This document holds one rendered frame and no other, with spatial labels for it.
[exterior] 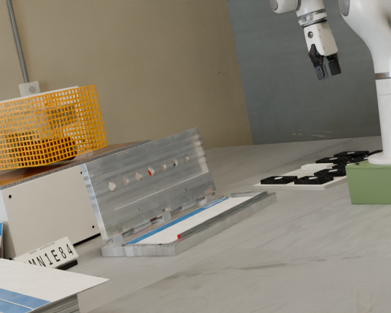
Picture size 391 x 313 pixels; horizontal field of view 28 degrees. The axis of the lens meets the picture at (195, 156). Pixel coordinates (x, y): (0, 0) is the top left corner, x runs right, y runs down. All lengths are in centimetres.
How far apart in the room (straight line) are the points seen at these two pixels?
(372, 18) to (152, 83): 267
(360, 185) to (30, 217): 75
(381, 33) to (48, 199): 85
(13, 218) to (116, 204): 23
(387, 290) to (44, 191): 94
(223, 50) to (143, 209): 292
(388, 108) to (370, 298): 68
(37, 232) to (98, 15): 240
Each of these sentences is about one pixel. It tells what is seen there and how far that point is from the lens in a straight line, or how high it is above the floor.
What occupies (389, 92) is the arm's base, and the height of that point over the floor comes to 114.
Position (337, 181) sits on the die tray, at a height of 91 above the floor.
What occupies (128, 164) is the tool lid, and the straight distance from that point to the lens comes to 184.
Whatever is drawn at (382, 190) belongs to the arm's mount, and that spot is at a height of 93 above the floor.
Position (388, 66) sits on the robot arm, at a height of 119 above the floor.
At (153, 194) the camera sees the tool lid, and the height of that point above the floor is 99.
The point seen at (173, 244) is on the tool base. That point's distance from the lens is 163.
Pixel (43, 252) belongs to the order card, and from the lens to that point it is 171.
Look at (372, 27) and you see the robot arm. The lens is 174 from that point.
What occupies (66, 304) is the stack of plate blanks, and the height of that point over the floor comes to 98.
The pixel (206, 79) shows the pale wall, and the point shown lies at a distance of 456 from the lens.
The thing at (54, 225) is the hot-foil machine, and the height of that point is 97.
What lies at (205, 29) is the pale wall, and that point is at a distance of 461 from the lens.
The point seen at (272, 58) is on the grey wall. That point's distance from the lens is 458.
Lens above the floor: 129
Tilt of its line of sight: 7 degrees down
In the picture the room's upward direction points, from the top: 11 degrees counter-clockwise
